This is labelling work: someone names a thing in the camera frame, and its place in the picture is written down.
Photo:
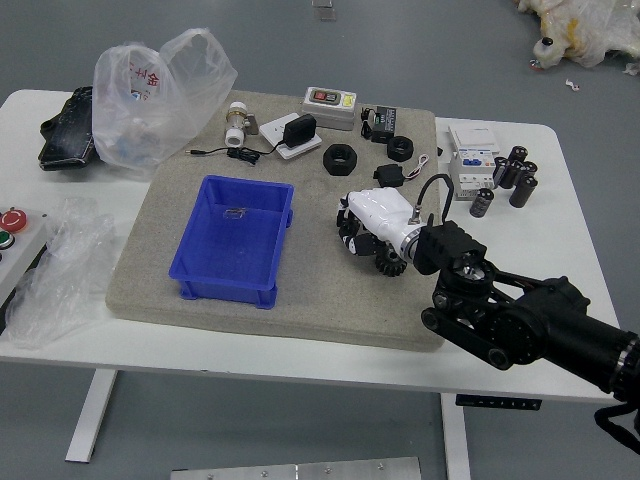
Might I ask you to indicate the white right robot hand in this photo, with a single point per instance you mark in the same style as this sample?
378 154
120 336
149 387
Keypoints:
380 210

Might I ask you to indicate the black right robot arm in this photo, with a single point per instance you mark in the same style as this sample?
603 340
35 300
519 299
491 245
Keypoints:
540 325

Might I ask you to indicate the big black nut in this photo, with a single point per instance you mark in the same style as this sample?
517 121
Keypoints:
340 169

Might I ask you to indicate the small black nut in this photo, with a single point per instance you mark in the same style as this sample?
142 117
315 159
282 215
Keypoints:
400 155

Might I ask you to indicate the blue plastic box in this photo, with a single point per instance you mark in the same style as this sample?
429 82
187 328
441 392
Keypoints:
225 250

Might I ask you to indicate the grey button control box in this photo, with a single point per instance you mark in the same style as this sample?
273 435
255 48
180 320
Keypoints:
25 242

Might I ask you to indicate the black module with green terminals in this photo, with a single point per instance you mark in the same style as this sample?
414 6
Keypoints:
382 125

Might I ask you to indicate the white circuit breaker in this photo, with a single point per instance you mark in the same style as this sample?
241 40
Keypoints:
470 165

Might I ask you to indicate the black cylindrical capacitor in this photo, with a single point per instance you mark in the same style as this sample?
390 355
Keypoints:
530 167
522 191
482 202
518 152
501 169
512 176

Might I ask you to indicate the grey-brown mat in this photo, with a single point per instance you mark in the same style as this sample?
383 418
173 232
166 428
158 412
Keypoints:
325 300

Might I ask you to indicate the small clear plastic piece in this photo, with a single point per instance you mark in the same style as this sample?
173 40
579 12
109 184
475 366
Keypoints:
235 213

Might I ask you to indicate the brass valve with white ends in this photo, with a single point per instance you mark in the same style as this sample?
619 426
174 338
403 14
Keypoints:
235 125

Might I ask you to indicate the black table control panel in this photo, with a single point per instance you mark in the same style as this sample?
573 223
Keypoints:
497 403

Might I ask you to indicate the white paper scrap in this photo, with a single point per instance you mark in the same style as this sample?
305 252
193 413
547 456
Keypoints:
572 85

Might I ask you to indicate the white table leg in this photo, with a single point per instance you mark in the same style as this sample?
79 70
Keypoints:
90 415
456 440

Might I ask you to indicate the plush toy in plastic wrap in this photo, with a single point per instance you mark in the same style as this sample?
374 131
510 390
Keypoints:
575 25

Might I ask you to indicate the clear bag with red print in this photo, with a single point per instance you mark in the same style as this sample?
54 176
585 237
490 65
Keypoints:
125 125

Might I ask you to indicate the crumpled clear plastic bag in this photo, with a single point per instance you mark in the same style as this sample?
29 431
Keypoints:
65 280

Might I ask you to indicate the black case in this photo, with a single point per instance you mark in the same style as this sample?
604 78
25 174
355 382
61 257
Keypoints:
65 135

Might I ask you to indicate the red emergency stop button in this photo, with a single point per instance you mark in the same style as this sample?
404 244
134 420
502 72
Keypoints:
13 220

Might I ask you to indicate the green push button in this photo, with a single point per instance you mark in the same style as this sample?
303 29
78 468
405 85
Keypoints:
4 239

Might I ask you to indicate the grey push-button switch box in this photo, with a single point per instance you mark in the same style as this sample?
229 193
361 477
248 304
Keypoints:
330 115

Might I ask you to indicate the white wall socket plate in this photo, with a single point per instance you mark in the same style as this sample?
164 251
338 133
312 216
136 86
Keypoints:
272 131

